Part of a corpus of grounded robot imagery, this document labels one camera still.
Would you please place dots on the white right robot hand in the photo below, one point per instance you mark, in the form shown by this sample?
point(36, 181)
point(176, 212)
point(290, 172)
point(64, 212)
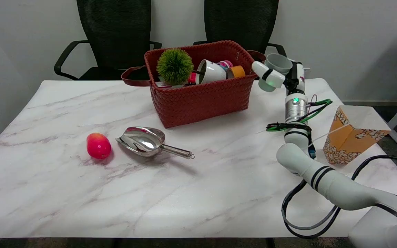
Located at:
point(296, 77)

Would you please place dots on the pale green cup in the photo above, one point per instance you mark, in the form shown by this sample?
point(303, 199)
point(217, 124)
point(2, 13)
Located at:
point(278, 63)

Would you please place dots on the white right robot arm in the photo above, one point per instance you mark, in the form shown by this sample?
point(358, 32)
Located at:
point(322, 174)

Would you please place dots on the red woven basket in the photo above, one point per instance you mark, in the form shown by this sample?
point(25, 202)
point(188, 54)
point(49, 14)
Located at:
point(202, 96)

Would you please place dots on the orange tape roll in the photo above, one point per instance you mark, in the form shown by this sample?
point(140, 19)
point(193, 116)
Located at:
point(236, 71)

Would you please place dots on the pink lidded container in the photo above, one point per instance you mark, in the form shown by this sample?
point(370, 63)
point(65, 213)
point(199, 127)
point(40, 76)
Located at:
point(225, 64)

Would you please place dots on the black mesh office chair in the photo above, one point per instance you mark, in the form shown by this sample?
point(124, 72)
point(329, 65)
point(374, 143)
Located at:
point(115, 34)
point(241, 20)

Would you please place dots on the orange popcorn box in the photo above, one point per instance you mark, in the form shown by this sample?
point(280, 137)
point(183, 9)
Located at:
point(346, 141)

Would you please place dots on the white ceramic mug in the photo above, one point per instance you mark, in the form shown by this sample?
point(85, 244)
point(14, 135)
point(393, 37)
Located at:
point(212, 71)

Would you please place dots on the green fuzzy ball plant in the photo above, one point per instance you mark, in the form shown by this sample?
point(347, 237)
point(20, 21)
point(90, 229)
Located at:
point(174, 66)

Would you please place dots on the white printed flat box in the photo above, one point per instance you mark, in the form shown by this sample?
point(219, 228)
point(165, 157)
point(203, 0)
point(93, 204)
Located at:
point(165, 84)

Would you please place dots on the shiny metal scoop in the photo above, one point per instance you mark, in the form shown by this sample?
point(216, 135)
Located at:
point(145, 140)

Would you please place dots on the red toy mango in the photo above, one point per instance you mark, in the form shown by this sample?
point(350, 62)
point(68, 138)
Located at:
point(98, 146)

